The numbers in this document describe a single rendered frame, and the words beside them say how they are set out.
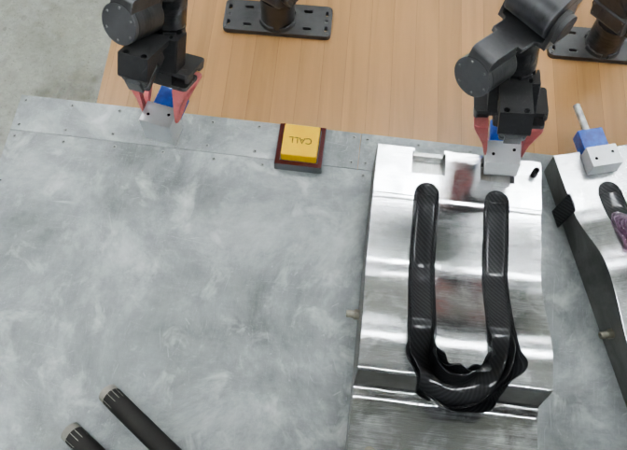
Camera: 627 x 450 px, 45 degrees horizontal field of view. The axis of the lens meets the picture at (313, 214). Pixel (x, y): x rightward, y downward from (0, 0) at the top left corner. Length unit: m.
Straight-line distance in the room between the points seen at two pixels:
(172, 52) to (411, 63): 0.50
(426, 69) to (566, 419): 0.65
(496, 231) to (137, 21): 0.60
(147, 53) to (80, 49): 1.47
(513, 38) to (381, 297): 0.39
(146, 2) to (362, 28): 0.54
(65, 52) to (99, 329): 1.43
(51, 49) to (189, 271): 1.43
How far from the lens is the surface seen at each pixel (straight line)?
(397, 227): 1.17
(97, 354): 1.21
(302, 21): 1.46
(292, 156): 1.27
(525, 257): 1.19
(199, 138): 1.33
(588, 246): 1.25
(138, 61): 1.05
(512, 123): 1.03
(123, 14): 1.04
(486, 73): 1.00
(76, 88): 2.44
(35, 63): 2.53
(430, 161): 1.25
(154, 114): 1.19
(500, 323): 1.11
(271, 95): 1.38
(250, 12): 1.47
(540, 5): 1.02
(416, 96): 1.39
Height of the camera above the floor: 1.94
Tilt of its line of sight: 65 degrees down
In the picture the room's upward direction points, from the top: 3 degrees clockwise
